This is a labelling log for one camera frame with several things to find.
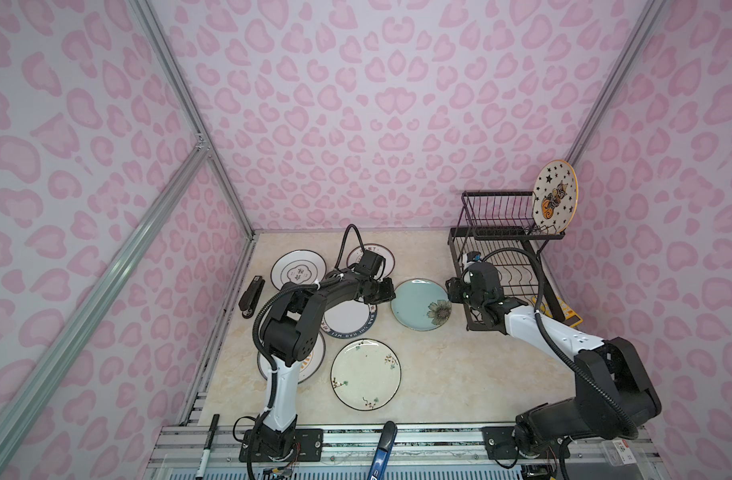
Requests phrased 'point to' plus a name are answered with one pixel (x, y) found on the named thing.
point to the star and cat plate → (554, 195)
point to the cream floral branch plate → (365, 374)
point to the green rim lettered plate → (348, 319)
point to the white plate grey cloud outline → (298, 267)
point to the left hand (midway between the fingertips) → (397, 291)
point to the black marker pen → (207, 447)
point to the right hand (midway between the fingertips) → (452, 280)
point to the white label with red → (624, 451)
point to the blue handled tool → (382, 454)
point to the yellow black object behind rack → (569, 317)
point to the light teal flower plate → (421, 304)
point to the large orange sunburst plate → (308, 366)
